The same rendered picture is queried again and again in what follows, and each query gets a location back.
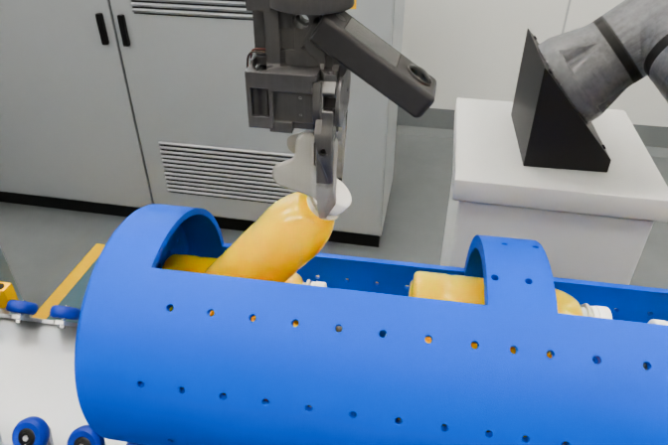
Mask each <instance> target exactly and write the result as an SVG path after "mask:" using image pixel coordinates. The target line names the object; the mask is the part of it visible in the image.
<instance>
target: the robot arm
mask: <svg viewBox="0 0 668 445"><path fill-rule="evenodd" d="M354 4H355V0H246V8H247V11H252V20H253V34H254V49H252V50H251V52H249V54H248V56H247V69H246V70H245V79H246V91H247V103H248V116H249V127H255V128H267V129H270V132H282V133H292V132H293V130H294V128H299V129H305V130H304V131H302V132H299V133H296V134H293V135H290V136H289V137H288V138H287V147H288V149H289V150H290V151H291V152H292V153H294V156H293V157H292V158H291V159H288V160H286V161H283V162H280V163H278V164H276V165H275V166H274V167H273V169H272V178H273V180H274V181H275V182H276V183H277V184H278V185H279V186H281V187H284V188H287V189H290V190H293V191H296V192H299V193H302V194H304V195H307V196H310V197H312V198H314V199H315V200H316V201H317V210H318V215H319V218H320V219H326V218H327V216H328V215H329V214H330V212H331V211H332V209H333V208H334V206H335V205H336V183H337V179H338V180H340V181H341V182H342V180H343V169H344V158H345V143H346V131H347V113H348V104H349V97H350V85H351V72H352V73H353V74H355V75H356V76H358V77H359V78H361V79H362V80H363V81H365V82H366V83H367V84H369V85H370V86H371V87H373V88H374V89H376V90H377V91H378V92H380V93H381V94H382V95H384V96H385V97H387V98H388V99H389V100H391V101H392V102H393V103H395V104H396V105H397V106H399V107H400V108H402V109H403V110H404V111H406V112H407V113H408V114H410V115H411V116H412V117H415V118H419V117H422V116H423V115H424V114H425V112H426V111H427V110H428V109H429V108H430V107H431V106H432V104H433V103H434V98H435V91H436V80H435V78H434V77H432V76H431V75H430V74H428V73H427V72H426V71H425V70H424V69H423V68H421V67H419V66H417V65H416V64H415V63H413V62H412V61H411V60H409V59H408V58H407V57H405V56H404V55H403V54H401V53H400V52H399V51H397V50H396V49H395V48H393V47H392V46H391V45H389V44H388V43H387V42H385V41H384V40H383V39H381V38H380V37H379V36H377V35H376V34H375V33H373V32H372V31H371V30H369V29H368V28H367V27H365V26H364V25H363V24H361V23H360V22H359V21H357V20H356V19H355V18H353V17H352V16H351V15H349V14H348V13H347V12H345V11H346V10H349V9H351V8H352V7H353V6H354ZM302 15H306V16H307V17H308V19H309V20H307V19H305V18H304V17H303V16H302ZM537 48H538V50H539V52H540V54H541V56H542V58H543V59H544V61H545V63H546V65H547V66H548V68H549V69H551V71H552V72H553V76H554V77H555V79H556V81H557V82H558V84H559V85H560V87H561V88H562V90H563V91H564V93H565V94H566V96H567V97H568V98H569V100H570V101H571V103H572V104H573V106H574V107H575V108H576V110H577V111H578V112H579V114H580V115H581V116H582V117H583V119H584V120H585V121H586V122H587V123H590V122H591V121H593V120H595V119H596V118H598V117H600V116H601V115H602V114H603V113H604V112H605V111H606V110H607V109H608V108H609V107H610V106H611V105H612V104H613V103H614V102H615V101H616V99H617V98H618V97H619V96H620V95H621V94H622V93H623V92H624V91H625V90H626V89H627V88H628V87H629V86H631V85H632V84H634V83H636V82H637V81H639V80H641V79H642V78H644V77H646V76H649V78H650V80H651V81H652V82H653V83H654V85H655V86H656V87H657V89H658V90H659V91H660V93H661V94H662V96H663V97H664V98H665V100H666V101H667V103H668V0H624V1H622V2H621V3H619V4H618V5H616V6H615V7H614V8H612V9H611V10H609V11H608V12H606V13H605V14H603V15H602V16H600V17H599V18H597V19H596V20H594V21H593V22H591V23H590V24H588V25H586V26H584V27H581V28H578V29H575V30H572V31H569V32H566V33H563V34H560V35H557V36H554V37H551V38H549V39H547V40H546V41H544V42H543V43H541V44H540V45H538V46H537ZM252 53H255V54H254V55H252ZM249 58H250V65H249ZM256 65H257V66H256ZM255 66H256V68H255ZM315 161H316V163H315Z"/></svg>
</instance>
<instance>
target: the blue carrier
mask: <svg viewBox="0 0 668 445"><path fill-rule="evenodd" d="M231 245H232V244H231V243H224V240H223V236H222V233H221V230H220V227H219V225H218V223H217V221H216V219H215V218H214V216H213V215H212V214H211V213H210V212H208V211H207V210H205V209H200V208H190V207H179V206H169V205H158V204H156V205H148V206H145V207H143V208H140V209H138V210H136V211H135V212H133V213H132V214H131V215H129V216H128V217H127V218H126V219H125V220H124V221H123V222H122V223H121V224H120V225H119V226H118V228H117V229H116V230H115V231H114V233H113V234H112V235H111V237H110V238H109V240H108V242H107V243H106V245H105V247H104V248H103V250H102V252H101V254H100V256H99V258H98V260H97V262H96V264H95V267H94V269H93V271H92V274H91V276H90V279H89V282H88V285H87V288H86V291H85V294H84V297H83V303H82V307H81V312H80V317H79V322H78V328H77V335H76V345H75V381H76V389H77V395H78V400H79V404H80V407H81V410H82V412H83V416H84V418H85V420H86V422H87V423H88V425H89V426H90V427H91V429H92V430H93V431H94V432H96V433H97V434H98V435H100V436H101V437H104V438H107V439H111V440H117V441H123V442H130V443H136V444H143V445H668V326H666V325H657V324H648V322H649V321H650V320H652V319H656V320H664V321H668V289H662V288H652V287H643V286H633V285H623V284H614V283H604V282H595V281H585V280H575V279H567V278H557V277H553V274H552V269H551V266H550V262H549V259H548V256H547V254H546V252H545V250H544V248H543V247H542V246H541V245H540V244H539V243H538V242H537V241H535V240H531V239H521V238H511V237H500V236H490V235H480V234H477V235H476V236H475V237H473V239H472V241H471V243H470V246H469V250H468V253H467V257H466V262H465V266H464V268H461V267H451V266H442V265H432V264H423V263H413V262H403V261H394V260H385V259H375V258H366V257H356V256H347V255H337V254H327V253H318V254H317V255H316V256H315V257H313V258H312V259H311V260H310V261H309V262H308V263H306V264H305V265H304V266H303V267H301V268H300V269H298V271H297V272H296V273H298V274H299V275H300V276H301V277H302V279H303V282H306V281H307V279H310V280H311V282H312V281H315V282H316V281H321V282H326V285H327V287H320V286H311V285H303V284H294V283H285V282H276V281H267V280H258V279H249V278H240V277H232V276H223V275H214V274H206V273H197V272H188V271H179V270H170V269H162V266H163V264H164V262H165V261H166V259H167V258H168V257H169V256H170V255H172V254H175V253H178V254H188V255H198V256H201V257H206V256H207V257H217V258H218V257H219V256H221V255H222V254H223V253H224V252H225V251H226V250H227V249H228V248H229V247H230V246H231ZM417 271H428V272H437V273H446V274H449V275H464V276H473V277H482V278H483V280H484V302H485V305H480V304H471V303H462V302H453V301H444V300H435V299H426V298H418V297H410V296H409V288H410V282H411V281H412V280H413V277H414V274H415V272H417ZM316 275H319V276H316ZM346 278H348V279H349V280H347V279H346ZM376 282H379V283H376ZM406 285H409V286H406ZM555 288H556V289H559V290H562V291H564V292H566V293H568V294H569V295H571V296H573V297H574V298H575V299H576V300H578V301H579V303H580V305H581V304H583V303H588V304H589V305H590V306H603V307H607V308H608V309H609V310H610V312H611V315H612V319H604V318H596V317H587V316H578V315H569V314H560V313H558V305H557V297H556V290H555ZM171 306H173V310H172V311H171V312H170V310H169V309H170V307H171ZM614 308H616V309H614ZM211 311H214V312H215V314H214V316H212V317H211V316H210V313H211ZM648 312H649V313H648ZM252 316H255V317H256V319H255V321H253V322H252V321H251V317H252ZM294 321H298V326H297V327H293V322H294ZM338 326H341V327H342V331H341V332H336V327H338ZM386 334H387V336H385V335H386ZM425 337H430V338H431V343H429V344H428V343H427V342H426V341H425V340H424V338H425ZM473 342H474V343H476V344H477V349H473V348H472V347H471V343H473ZM511 347H514V348H515V350H516V353H515V354H512V353H511V352H510V348H511ZM547 352H551V353H552V357H551V358H548V356H547ZM644 363H646V364H647V366H648V368H647V370H646V369H645V368H644V367H643V364H644ZM182 387H184V389H183V388H182ZM224 393H225V394H226V395H224ZM266 399H267V400H268V401H266ZM307 405H311V406H312V407H309V406H307ZM398 418H400V419H398ZM442 424H446V426H442ZM487 430H490V432H486V431H487ZM523 436H527V437H523ZM565 441H567V443H563V442H565Z"/></svg>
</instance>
